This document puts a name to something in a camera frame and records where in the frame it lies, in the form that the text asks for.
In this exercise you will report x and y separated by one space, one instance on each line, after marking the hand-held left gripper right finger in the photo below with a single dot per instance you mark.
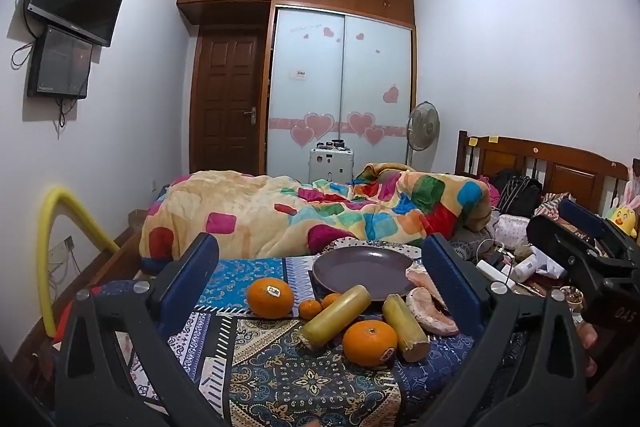
450 274

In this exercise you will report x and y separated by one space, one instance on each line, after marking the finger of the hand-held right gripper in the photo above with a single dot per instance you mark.
582 214
560 244

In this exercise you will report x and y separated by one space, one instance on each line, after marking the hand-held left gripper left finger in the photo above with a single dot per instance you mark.
192 274

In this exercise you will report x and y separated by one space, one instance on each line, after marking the large orange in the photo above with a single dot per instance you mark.
270 299
369 344

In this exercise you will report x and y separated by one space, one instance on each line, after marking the purple plate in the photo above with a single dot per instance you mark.
362 272

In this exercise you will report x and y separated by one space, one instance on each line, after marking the small mandarin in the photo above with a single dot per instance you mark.
330 299
310 309

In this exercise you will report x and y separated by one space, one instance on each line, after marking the person's right hand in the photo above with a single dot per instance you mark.
587 339

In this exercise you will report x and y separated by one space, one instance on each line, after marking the pink fruit peel piece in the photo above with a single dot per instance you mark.
422 282
432 314

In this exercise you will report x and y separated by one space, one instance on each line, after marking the striped pink cloth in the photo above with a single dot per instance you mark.
552 203

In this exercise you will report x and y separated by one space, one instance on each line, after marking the white bottle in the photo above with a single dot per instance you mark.
526 267

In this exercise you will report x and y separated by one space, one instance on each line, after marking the small patterned cup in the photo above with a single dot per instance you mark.
571 298

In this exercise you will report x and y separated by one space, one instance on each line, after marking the yellow plush toy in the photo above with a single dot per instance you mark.
624 219

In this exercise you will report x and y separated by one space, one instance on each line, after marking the white power strip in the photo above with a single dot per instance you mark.
492 271

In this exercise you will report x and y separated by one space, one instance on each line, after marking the pink floral cloth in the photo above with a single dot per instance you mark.
514 229

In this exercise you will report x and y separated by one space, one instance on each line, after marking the wooden headboard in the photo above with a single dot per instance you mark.
560 167

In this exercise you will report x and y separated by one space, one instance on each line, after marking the black backpack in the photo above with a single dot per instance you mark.
517 194

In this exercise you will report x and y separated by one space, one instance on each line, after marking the colourful checked blanket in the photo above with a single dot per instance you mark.
260 212

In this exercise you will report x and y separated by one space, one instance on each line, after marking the patterned blue cloth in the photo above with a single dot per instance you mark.
280 377

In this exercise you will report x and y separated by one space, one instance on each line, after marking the yellow foam tube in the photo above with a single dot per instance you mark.
47 257

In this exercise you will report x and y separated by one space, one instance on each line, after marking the standing fan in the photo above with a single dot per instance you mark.
423 122

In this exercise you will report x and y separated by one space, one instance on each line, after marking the white appliance box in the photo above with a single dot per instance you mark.
330 164

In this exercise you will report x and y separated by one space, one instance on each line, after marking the brown wooden door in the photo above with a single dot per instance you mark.
227 102

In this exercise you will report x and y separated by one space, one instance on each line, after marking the heart-decorated sliding wardrobe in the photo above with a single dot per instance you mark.
340 82

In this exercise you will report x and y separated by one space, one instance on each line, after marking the wooden bed side rail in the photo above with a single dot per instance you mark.
107 267

